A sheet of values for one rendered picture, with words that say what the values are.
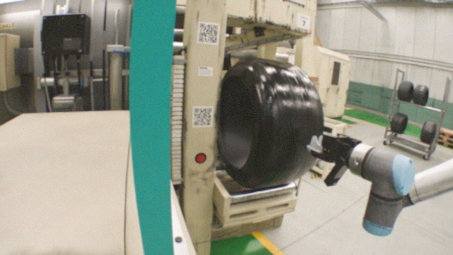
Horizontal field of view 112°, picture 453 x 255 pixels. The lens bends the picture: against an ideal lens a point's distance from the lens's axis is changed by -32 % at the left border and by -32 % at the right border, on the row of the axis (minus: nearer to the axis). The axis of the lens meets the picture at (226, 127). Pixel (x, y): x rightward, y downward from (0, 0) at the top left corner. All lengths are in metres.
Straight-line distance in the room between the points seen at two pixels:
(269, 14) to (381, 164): 0.90
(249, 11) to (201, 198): 0.88
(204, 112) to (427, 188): 0.74
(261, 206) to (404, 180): 0.59
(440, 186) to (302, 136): 0.46
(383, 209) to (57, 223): 0.61
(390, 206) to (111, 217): 0.57
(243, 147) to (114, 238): 1.07
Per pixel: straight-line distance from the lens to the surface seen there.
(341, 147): 0.69
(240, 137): 1.23
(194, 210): 0.97
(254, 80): 0.78
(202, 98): 0.78
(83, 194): 0.27
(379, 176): 0.59
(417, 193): 0.72
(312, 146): 0.76
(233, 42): 1.24
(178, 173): 0.87
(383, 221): 0.63
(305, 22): 1.34
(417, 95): 5.88
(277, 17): 1.23
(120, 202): 0.25
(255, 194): 0.94
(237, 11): 1.12
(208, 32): 0.78
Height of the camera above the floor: 1.40
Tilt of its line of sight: 16 degrees down
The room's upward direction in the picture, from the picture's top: 5 degrees clockwise
